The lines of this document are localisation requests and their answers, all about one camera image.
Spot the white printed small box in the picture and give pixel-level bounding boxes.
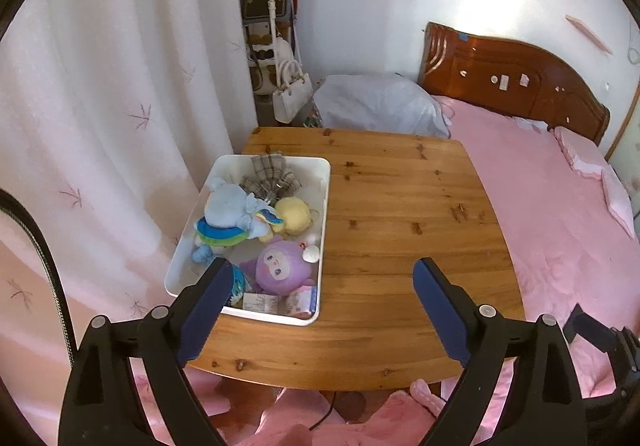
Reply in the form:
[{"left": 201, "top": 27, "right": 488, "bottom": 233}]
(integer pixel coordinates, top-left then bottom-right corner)
[{"left": 242, "top": 292, "right": 280, "bottom": 315}]

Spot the pink tissue pack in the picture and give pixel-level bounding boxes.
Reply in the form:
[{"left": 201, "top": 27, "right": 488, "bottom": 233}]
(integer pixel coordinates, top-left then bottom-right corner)
[{"left": 283, "top": 285, "right": 318, "bottom": 319}]

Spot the blue rainbow pony plush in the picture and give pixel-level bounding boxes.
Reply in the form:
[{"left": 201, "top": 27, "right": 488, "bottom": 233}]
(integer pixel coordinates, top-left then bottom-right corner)
[{"left": 191, "top": 177, "right": 283, "bottom": 264}]

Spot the grey plaid fabric bow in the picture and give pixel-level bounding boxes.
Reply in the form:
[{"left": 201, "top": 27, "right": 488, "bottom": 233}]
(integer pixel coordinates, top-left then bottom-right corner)
[{"left": 240, "top": 153, "right": 302, "bottom": 205}]

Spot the pink bed blanket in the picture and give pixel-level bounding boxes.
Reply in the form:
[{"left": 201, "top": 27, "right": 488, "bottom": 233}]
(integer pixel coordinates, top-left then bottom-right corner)
[{"left": 129, "top": 94, "right": 640, "bottom": 446}]

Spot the pink pillow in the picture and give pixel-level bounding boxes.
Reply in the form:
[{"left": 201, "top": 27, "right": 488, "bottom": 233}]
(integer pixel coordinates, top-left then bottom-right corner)
[{"left": 552, "top": 126, "right": 637, "bottom": 240}]

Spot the purple plush doll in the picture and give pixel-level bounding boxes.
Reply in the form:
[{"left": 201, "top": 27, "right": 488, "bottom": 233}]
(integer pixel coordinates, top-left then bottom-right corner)
[{"left": 240, "top": 239, "right": 320, "bottom": 296}]

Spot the white plastic storage bin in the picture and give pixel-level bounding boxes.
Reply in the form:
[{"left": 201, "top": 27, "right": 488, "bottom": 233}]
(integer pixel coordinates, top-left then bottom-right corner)
[{"left": 165, "top": 153, "right": 331, "bottom": 327}]

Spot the yellow plush toy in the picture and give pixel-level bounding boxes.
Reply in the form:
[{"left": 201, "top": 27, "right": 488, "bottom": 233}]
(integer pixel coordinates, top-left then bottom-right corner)
[{"left": 274, "top": 197, "right": 320, "bottom": 237}]

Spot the brown wooden headboard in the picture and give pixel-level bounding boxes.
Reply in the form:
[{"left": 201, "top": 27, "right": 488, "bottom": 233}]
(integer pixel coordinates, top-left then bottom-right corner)
[{"left": 418, "top": 22, "right": 610, "bottom": 143}]

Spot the grey white pillow bundle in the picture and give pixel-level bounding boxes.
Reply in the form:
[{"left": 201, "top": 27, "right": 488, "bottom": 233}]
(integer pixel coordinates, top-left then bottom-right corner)
[{"left": 314, "top": 74, "right": 450, "bottom": 139}]

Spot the white handbag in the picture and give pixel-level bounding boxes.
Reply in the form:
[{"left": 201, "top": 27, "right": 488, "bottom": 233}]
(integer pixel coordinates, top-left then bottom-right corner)
[{"left": 272, "top": 60, "right": 314, "bottom": 124}]

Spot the white cartoon tote bag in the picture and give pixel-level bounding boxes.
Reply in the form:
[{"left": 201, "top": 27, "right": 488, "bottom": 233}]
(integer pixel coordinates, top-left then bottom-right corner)
[{"left": 245, "top": 28, "right": 294, "bottom": 94}]

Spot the black cable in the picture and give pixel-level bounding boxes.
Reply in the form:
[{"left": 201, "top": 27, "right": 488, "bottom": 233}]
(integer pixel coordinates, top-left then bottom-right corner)
[{"left": 0, "top": 187, "right": 79, "bottom": 367}]

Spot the small pink wall shelf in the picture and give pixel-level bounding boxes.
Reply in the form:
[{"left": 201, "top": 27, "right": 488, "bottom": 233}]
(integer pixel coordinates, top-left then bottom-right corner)
[{"left": 565, "top": 14, "right": 613, "bottom": 56}]

